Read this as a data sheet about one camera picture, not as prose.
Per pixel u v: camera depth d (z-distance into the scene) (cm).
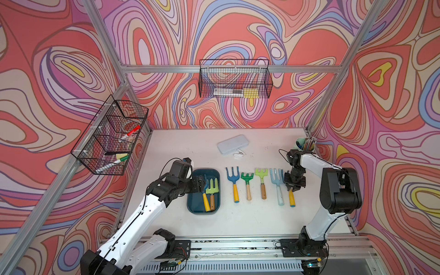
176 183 57
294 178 79
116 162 70
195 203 86
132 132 77
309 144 91
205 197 87
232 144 111
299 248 72
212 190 91
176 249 73
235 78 84
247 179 95
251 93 91
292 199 87
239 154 105
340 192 49
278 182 94
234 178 96
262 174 97
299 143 97
